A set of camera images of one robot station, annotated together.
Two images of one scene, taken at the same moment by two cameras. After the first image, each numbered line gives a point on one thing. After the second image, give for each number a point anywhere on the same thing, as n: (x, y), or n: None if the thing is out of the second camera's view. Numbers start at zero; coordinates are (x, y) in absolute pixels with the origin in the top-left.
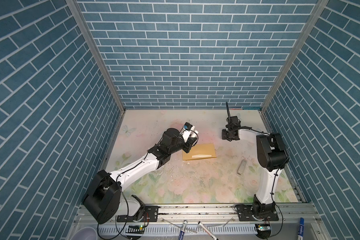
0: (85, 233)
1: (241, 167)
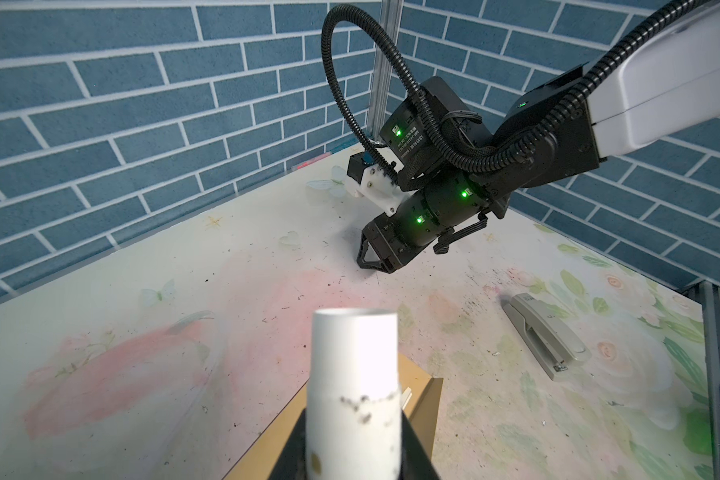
0: None
1: (552, 342)
